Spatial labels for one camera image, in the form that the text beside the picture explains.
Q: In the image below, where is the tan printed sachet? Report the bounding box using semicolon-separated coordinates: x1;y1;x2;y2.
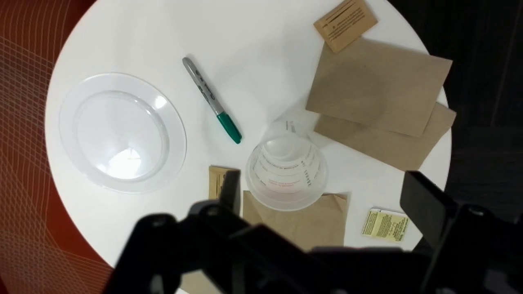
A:
314;0;378;53

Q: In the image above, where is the brown paper napkin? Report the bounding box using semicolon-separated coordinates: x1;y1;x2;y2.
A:
180;191;348;294
306;38;453;138
314;102;457;172

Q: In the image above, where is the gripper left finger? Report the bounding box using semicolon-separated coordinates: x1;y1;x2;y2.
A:
104;169;313;294

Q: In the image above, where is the grey marker with green cap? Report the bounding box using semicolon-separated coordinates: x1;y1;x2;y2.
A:
182;56;243;144

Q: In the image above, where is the white plastic plate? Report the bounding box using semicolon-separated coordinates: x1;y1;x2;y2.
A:
58;73;188;193

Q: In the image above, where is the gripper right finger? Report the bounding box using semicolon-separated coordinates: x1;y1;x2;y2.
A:
400;171;523;294

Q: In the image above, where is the yellow printed sachet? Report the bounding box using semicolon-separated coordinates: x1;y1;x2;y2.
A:
362;208;410;243

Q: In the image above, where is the clear plastic cup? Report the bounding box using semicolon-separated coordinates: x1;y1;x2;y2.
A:
245;118;328;211

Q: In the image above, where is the brown sachet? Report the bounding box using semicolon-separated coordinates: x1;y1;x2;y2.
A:
208;165;241;200

